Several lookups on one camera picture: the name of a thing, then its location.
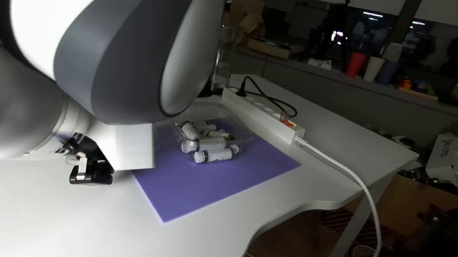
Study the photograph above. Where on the purple mat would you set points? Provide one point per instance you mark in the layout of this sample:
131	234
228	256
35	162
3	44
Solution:
204	182

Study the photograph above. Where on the clear plastic container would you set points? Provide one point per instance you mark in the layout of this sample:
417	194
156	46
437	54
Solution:
239	132

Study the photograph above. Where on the stack of cardboard boxes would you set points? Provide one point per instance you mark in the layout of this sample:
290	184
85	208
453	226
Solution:
245	18

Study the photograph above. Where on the blue cup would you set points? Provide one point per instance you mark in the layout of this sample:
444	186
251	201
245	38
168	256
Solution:
388	72

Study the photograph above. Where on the red cup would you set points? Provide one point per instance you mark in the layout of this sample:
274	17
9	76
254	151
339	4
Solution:
356	64

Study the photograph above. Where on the large cardboard box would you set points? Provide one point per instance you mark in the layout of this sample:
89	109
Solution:
404	204

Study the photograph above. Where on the heap of colourful toys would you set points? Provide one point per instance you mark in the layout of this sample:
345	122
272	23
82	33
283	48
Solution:
415	87

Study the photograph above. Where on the clear tall bottle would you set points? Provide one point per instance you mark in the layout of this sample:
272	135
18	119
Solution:
222	63

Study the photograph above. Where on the white cup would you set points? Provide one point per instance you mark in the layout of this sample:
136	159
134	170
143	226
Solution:
373	69

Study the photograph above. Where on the black clamp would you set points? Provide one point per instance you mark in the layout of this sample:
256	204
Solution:
90	176

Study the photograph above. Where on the white power strip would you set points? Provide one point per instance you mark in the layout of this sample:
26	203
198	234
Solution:
261	115

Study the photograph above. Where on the small white box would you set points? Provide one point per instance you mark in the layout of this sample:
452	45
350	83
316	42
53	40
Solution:
320	63

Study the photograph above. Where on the small white bottle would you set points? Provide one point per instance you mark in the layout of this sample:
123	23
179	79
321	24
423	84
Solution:
221	135
214	155
189	131
204	145

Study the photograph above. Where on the flat cardboard box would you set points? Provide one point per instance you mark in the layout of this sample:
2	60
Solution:
268	48

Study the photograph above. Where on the camera on tripod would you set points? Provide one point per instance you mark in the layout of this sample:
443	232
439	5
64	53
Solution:
338	28

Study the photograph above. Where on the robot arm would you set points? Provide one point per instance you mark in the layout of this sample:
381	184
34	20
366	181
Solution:
49	12

